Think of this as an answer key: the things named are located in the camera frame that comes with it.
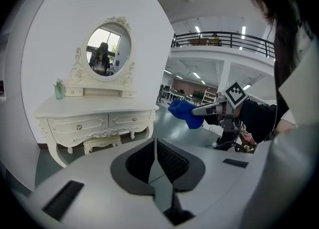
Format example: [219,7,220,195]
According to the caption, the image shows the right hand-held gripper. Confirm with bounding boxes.
[191,80,249,133]

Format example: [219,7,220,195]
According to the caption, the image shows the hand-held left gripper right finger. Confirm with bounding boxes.
[157,138,252,226]

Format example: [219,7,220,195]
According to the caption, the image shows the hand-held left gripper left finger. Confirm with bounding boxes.
[29,138,172,229]

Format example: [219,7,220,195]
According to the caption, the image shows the blue cloth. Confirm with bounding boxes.
[167,99,205,130]

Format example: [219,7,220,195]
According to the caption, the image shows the person's right forearm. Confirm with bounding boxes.
[234,98,278,144]

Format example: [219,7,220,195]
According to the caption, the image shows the person's left forearm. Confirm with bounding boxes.
[278,118,299,134]

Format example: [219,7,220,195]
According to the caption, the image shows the white dressing table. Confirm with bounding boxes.
[33,95,160,169]

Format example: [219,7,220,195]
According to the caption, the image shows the white shelf rack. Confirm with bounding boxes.
[200,89,217,106]

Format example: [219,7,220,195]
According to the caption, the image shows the white carved stool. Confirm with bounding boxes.
[83,134,122,156]

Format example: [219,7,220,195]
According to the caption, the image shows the row of office desks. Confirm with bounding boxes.
[159,84,190,104]

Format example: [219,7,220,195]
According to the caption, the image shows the black balcony railing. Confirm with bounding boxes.
[171,31,276,59]

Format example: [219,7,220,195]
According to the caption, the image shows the teal vase with flowers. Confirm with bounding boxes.
[53,78,66,100]

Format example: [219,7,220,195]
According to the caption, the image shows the white carved oval mirror unit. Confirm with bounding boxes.
[64,15,138,99]

